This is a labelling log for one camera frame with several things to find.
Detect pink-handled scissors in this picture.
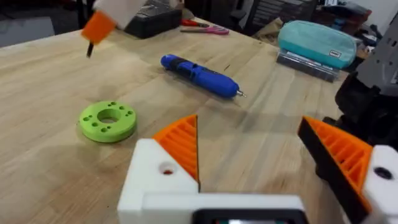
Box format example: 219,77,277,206
180,26,231,36

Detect black crate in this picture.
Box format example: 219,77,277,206
244,0,318,35

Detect green disc with holes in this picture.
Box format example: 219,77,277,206
77,100,138,144

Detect red-handled scissors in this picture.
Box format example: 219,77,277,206
180,18,210,29

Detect black tool box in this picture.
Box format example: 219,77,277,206
124,0,183,40

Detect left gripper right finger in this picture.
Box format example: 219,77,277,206
297,115,398,224

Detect heap of dark things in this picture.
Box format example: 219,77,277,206
313,2,373,37

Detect blue electric screwdriver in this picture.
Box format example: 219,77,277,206
160,54,247,100

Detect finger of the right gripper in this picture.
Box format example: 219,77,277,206
81,0,147,58

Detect clear plastic case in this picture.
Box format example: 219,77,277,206
275,49,341,83

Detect brown paper bag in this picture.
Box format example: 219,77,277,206
252,17,285,47

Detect teal zip pouch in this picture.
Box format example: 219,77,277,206
277,20,358,70

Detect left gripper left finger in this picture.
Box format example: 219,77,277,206
117,114,200,224

